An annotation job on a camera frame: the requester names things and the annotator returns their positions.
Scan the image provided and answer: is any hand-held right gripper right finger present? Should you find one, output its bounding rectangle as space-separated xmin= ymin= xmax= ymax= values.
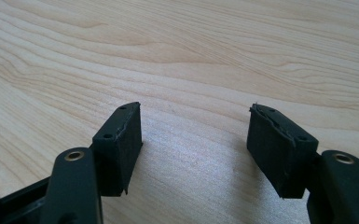
xmin=245 ymin=103 xmax=320 ymax=200

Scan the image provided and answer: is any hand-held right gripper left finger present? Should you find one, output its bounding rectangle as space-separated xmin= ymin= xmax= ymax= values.
xmin=90 ymin=101 xmax=145 ymax=198

